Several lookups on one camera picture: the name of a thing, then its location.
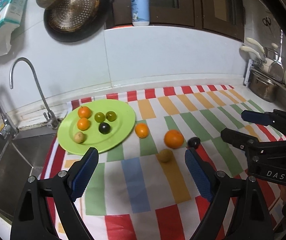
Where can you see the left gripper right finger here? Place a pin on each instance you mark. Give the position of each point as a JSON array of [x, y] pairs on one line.
[[251, 218]]

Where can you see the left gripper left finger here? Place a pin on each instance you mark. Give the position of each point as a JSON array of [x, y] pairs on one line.
[[32, 218]]

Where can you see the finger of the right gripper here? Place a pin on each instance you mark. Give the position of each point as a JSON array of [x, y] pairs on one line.
[[252, 146], [276, 119]]

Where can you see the dark plum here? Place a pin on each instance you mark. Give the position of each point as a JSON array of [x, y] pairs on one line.
[[104, 128], [193, 142]]

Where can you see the large orange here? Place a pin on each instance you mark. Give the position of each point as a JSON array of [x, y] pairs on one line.
[[173, 139]]

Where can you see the brown kiwi fruit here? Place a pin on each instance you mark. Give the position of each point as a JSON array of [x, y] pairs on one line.
[[164, 156]]

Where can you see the beige longan fruit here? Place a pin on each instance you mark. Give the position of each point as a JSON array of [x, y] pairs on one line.
[[79, 137]]

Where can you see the small orange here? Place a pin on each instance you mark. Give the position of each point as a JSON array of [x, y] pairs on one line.
[[141, 130], [83, 124]]

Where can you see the orange with stem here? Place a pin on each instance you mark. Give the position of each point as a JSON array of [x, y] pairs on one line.
[[84, 112]]

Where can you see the green grape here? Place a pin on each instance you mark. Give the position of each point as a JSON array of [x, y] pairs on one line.
[[99, 117], [111, 116]]

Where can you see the steel cooking pot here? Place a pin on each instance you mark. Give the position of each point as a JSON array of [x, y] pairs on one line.
[[262, 86]]

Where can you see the metal spatula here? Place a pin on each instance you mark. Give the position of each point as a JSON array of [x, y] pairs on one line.
[[276, 69]]

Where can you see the stainless steel sink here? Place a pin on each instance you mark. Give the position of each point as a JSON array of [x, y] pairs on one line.
[[19, 159]]

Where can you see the black scissors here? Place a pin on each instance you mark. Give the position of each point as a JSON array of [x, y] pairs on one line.
[[267, 22]]

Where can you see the colourful striped tablecloth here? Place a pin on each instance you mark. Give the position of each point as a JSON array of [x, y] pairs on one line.
[[132, 195]]

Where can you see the green plate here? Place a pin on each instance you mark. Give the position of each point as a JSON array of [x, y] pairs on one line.
[[120, 129]]

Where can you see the white soap dispenser bottle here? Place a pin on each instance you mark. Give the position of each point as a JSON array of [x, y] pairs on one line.
[[140, 12]]

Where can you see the black frying pan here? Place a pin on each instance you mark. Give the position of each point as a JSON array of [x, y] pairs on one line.
[[75, 20]]

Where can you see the white knife handle lower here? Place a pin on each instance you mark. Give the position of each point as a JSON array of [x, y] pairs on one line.
[[251, 50]]

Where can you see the white knife handle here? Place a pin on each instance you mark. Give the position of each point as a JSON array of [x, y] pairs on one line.
[[256, 43], [251, 50]]

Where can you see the white knife handle upper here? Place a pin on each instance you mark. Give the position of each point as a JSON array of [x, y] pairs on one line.
[[256, 43]]

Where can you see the dark wooden window frame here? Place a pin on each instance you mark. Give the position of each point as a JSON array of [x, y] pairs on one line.
[[224, 17]]

